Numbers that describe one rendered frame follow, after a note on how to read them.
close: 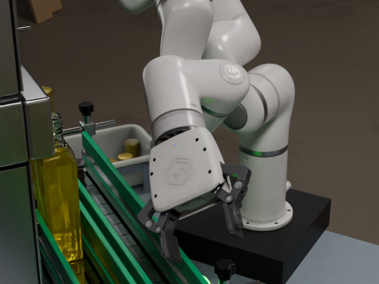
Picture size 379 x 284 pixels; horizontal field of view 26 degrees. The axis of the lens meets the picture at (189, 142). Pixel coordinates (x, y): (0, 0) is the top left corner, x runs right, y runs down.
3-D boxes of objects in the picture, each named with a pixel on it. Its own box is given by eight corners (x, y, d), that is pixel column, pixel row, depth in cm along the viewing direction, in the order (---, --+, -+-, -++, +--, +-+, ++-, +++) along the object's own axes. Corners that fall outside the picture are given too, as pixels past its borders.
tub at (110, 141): (48, 173, 190) (45, 140, 186) (138, 154, 199) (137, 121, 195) (72, 209, 176) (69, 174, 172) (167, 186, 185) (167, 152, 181)
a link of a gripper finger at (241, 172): (192, 168, 109) (197, 205, 107) (243, 147, 107) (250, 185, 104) (196, 171, 110) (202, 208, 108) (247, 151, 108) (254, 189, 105)
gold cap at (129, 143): (123, 138, 193) (124, 155, 195) (124, 145, 190) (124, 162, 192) (139, 138, 193) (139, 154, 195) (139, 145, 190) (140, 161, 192)
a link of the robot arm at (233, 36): (243, -17, 150) (195, 7, 138) (307, 96, 152) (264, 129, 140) (207, 5, 156) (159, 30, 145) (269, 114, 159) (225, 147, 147)
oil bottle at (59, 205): (43, 249, 141) (31, 138, 131) (74, 242, 143) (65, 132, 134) (52, 267, 137) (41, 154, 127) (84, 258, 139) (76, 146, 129)
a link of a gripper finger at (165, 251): (141, 220, 109) (149, 266, 105) (161, 211, 108) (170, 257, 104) (153, 227, 111) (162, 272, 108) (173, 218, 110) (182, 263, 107)
